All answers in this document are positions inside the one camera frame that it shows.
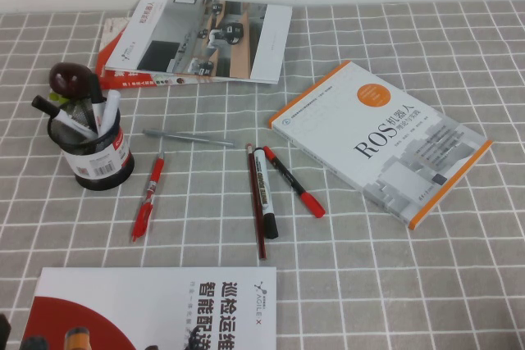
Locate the AgileX brochure with red circle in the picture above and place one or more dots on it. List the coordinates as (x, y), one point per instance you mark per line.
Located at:
(143, 296)

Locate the AgileX brochure with photo cover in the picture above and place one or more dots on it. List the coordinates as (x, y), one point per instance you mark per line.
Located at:
(184, 38)

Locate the black-capped white marker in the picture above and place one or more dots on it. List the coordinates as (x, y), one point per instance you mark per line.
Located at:
(95, 89)
(41, 103)

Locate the black mesh pen holder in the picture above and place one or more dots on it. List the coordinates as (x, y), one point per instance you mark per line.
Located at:
(102, 178)

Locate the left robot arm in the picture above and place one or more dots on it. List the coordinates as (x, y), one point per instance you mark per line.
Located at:
(4, 327)

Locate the white capped marker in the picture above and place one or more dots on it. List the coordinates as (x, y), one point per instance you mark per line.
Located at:
(110, 104)

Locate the dark red pencil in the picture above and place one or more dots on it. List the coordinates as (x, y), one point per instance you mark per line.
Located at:
(255, 202)

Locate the white orange ROS book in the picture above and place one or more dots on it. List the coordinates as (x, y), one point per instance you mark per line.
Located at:
(369, 133)

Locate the white marker with black cap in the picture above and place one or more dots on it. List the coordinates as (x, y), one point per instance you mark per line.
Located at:
(262, 186)

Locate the grey slim pen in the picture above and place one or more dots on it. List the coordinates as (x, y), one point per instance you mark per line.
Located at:
(184, 137)

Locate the dark purple mangosteen toy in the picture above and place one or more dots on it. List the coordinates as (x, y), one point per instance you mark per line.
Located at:
(67, 77)

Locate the black marker with red cap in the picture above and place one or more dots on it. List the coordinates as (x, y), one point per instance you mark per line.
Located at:
(313, 204)

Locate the red gel pen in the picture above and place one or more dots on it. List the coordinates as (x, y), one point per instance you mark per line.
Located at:
(155, 174)

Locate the red and white book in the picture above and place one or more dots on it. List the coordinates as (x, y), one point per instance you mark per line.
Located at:
(108, 53)

